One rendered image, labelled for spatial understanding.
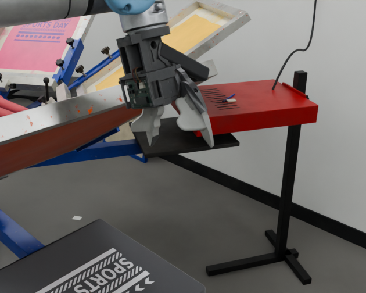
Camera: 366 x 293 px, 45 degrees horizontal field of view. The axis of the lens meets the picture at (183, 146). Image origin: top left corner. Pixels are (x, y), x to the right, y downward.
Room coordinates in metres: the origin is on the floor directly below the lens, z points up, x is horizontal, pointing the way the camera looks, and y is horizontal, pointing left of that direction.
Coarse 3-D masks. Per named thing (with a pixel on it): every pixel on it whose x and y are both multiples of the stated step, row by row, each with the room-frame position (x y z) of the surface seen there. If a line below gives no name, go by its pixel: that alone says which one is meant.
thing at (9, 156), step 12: (84, 120) 0.79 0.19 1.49; (48, 132) 0.73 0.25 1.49; (60, 132) 0.81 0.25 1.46; (72, 132) 0.89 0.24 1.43; (12, 144) 0.69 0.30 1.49; (24, 144) 0.75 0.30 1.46; (36, 144) 0.83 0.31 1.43; (48, 144) 0.92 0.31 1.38; (0, 156) 0.77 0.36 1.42; (12, 156) 0.86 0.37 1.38; (24, 156) 0.96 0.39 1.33; (0, 168) 0.98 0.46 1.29; (12, 168) 1.12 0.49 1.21
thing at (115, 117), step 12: (120, 108) 0.85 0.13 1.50; (96, 120) 0.87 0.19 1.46; (108, 120) 0.97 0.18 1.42; (120, 120) 1.10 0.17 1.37; (84, 132) 1.00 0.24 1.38; (96, 132) 1.14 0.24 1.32; (60, 144) 1.04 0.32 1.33; (72, 144) 1.19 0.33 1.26; (36, 156) 1.09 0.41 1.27; (48, 156) 1.26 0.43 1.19
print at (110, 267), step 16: (96, 256) 1.05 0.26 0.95; (112, 256) 1.05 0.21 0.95; (80, 272) 0.98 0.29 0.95; (96, 272) 0.98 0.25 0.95; (112, 272) 0.98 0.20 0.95; (128, 272) 0.98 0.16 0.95; (144, 272) 0.98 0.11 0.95; (48, 288) 0.92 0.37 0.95; (64, 288) 0.92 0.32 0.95; (80, 288) 0.92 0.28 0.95; (96, 288) 0.92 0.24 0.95; (112, 288) 0.92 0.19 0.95; (128, 288) 0.92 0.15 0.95; (144, 288) 0.92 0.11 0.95
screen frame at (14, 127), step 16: (208, 64) 1.00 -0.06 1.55; (80, 96) 0.75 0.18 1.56; (96, 96) 0.77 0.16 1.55; (112, 96) 0.79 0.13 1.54; (128, 96) 0.81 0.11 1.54; (32, 112) 0.68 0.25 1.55; (48, 112) 0.69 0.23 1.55; (64, 112) 0.71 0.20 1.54; (80, 112) 0.73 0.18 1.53; (96, 112) 0.75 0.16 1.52; (0, 128) 0.63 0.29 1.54; (16, 128) 0.65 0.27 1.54; (32, 128) 0.66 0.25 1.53; (48, 128) 0.69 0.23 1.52; (112, 128) 1.25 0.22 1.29; (0, 144) 0.64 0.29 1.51
